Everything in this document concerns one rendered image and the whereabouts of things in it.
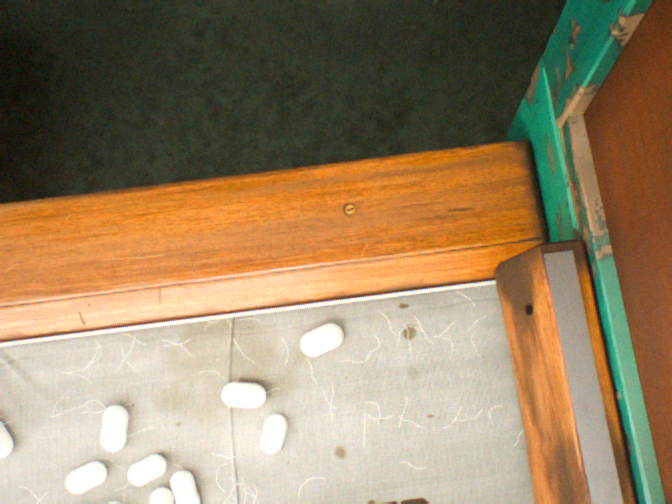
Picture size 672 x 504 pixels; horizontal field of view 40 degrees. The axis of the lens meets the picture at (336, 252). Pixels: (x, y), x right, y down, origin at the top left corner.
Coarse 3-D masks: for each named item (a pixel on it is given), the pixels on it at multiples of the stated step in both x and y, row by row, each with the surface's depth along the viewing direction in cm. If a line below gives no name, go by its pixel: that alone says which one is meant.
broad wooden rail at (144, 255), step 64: (128, 192) 80; (192, 192) 80; (256, 192) 80; (320, 192) 80; (384, 192) 80; (448, 192) 80; (512, 192) 80; (0, 256) 79; (64, 256) 79; (128, 256) 79; (192, 256) 79; (256, 256) 79; (320, 256) 79; (384, 256) 79; (448, 256) 79; (512, 256) 79; (0, 320) 78; (64, 320) 79; (128, 320) 80
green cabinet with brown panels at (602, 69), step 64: (576, 0) 64; (640, 0) 54; (576, 64) 66; (640, 64) 57; (576, 128) 70; (640, 128) 59; (576, 192) 70; (640, 192) 60; (640, 256) 62; (640, 320) 63; (640, 384) 65; (640, 448) 64
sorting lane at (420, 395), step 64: (192, 320) 80; (256, 320) 80; (320, 320) 80; (384, 320) 80; (448, 320) 80; (0, 384) 79; (64, 384) 79; (128, 384) 79; (192, 384) 79; (320, 384) 78; (384, 384) 78; (448, 384) 78; (512, 384) 78; (64, 448) 77; (128, 448) 77; (192, 448) 77; (256, 448) 77; (320, 448) 77; (384, 448) 77; (448, 448) 77; (512, 448) 77
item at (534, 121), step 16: (544, 80) 75; (528, 96) 81; (544, 96) 75; (528, 112) 82; (544, 112) 76; (512, 128) 89; (528, 128) 82; (544, 128) 77; (544, 144) 77; (560, 144) 73; (544, 160) 79; (560, 160) 73; (544, 176) 79; (560, 176) 74; (544, 192) 80; (560, 192) 74; (544, 208) 80; (560, 208) 75; (560, 224) 75; (576, 224) 72; (560, 240) 77
